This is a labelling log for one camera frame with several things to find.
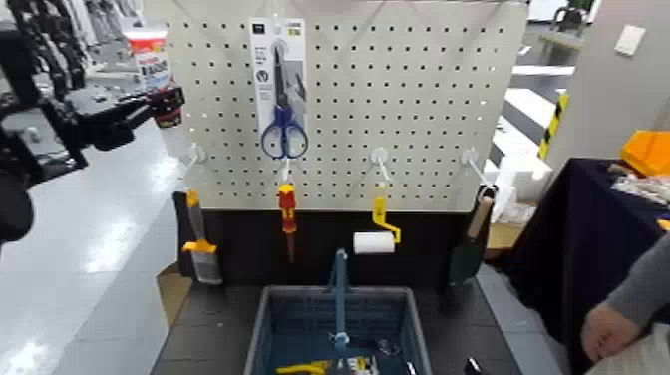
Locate blue plastic crate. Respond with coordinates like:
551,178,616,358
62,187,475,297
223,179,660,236
242,284,434,375

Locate yellow handled white paint roller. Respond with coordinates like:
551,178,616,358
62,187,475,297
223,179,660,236
352,186,403,256

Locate small packaged item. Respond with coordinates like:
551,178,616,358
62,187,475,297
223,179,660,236
347,355,381,375

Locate blue scissors on packaging card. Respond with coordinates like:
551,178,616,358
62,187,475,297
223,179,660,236
248,18,310,161

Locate yellow handled scraper brush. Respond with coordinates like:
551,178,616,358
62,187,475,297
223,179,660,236
180,189,224,287

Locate wooden handled garden trowel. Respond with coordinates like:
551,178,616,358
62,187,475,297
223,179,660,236
447,187,497,287

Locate brown cardboard box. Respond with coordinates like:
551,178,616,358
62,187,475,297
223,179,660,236
486,202,536,251

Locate person's bare hand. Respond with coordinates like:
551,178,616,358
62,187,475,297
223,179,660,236
580,302,643,364

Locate clear plastic bags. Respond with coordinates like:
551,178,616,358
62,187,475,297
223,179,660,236
609,172,670,206

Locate orange box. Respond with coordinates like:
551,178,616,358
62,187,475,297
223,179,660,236
619,130,670,179

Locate white wall switch plate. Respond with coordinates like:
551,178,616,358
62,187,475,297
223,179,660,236
612,24,648,57

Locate brown cardboard flap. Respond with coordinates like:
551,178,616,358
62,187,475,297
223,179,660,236
156,262,193,327

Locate red glue tube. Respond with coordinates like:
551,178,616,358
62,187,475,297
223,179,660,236
124,28,184,129

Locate yellow black striped post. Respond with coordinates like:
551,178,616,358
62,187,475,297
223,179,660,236
537,90,571,162

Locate grey sleeved forearm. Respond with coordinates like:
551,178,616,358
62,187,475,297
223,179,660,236
604,245,670,328

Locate black office chair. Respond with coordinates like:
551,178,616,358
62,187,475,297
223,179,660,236
549,4,594,39

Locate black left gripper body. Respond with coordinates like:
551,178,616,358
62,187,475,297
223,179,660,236
61,86,160,153

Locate black backing panel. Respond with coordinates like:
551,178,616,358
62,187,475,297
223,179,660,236
173,190,495,292

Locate grey perforated pegboard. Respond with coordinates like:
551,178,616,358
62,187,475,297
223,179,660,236
166,0,528,213

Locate black background robot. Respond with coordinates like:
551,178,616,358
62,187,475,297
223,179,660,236
7,0,89,93

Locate red yellow screwdriver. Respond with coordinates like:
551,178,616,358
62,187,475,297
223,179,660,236
276,183,298,264

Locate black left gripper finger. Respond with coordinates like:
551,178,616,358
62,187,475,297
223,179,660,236
147,85,187,109
152,106,186,131

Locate table with dark cloth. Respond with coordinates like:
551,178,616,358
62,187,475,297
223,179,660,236
503,157,670,375

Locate white foam blocks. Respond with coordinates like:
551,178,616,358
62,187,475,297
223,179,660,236
482,116,554,222

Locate yellow tool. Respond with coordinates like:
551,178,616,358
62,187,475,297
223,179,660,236
274,360,331,375

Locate small black item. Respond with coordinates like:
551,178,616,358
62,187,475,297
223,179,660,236
373,338,402,358

